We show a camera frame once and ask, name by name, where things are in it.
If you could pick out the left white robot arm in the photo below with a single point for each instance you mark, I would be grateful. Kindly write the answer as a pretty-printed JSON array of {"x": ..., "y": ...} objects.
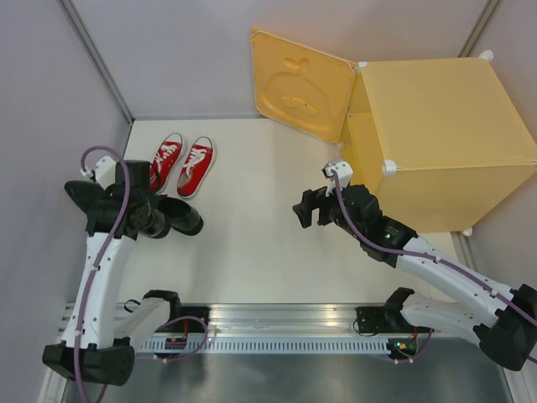
[{"x": 95, "y": 348}]

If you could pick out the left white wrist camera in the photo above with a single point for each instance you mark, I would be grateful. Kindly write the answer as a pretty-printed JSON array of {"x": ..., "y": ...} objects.
[{"x": 103, "y": 173}]

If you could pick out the yellow plastic shoe cabinet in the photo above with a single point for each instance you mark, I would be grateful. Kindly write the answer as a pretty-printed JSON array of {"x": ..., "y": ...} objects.
[{"x": 438, "y": 142}]

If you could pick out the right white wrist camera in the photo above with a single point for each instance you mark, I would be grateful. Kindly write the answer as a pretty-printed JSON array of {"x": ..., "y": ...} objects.
[{"x": 337, "y": 168}]

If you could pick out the white slotted cable duct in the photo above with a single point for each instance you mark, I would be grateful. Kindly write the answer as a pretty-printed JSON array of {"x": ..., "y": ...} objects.
[{"x": 222, "y": 345}]

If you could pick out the red canvas sneaker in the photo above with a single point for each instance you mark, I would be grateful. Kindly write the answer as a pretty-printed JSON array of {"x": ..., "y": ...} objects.
[
  {"x": 165, "y": 158},
  {"x": 197, "y": 164}
]

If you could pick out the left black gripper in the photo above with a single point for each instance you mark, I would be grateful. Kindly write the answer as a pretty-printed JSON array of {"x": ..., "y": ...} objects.
[{"x": 153, "y": 199}]

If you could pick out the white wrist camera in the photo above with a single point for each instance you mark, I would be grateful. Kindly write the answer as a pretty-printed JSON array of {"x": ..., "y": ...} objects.
[
  {"x": 337, "y": 168},
  {"x": 103, "y": 173}
]

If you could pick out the yellow cabinet door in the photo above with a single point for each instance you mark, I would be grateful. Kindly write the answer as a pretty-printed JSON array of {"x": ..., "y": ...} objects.
[{"x": 304, "y": 88}]

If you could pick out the aluminium mounting rail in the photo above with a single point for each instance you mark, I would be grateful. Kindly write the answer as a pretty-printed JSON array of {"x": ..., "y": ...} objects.
[{"x": 272, "y": 320}]

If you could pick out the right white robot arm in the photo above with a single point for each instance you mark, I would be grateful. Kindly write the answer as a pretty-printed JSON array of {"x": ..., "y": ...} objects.
[{"x": 497, "y": 318}]

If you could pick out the black patent loafer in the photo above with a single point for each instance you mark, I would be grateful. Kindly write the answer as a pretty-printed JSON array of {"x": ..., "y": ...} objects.
[
  {"x": 87, "y": 196},
  {"x": 167, "y": 213}
]

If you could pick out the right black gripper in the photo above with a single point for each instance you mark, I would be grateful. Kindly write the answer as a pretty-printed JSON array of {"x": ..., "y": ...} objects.
[{"x": 310, "y": 201}]

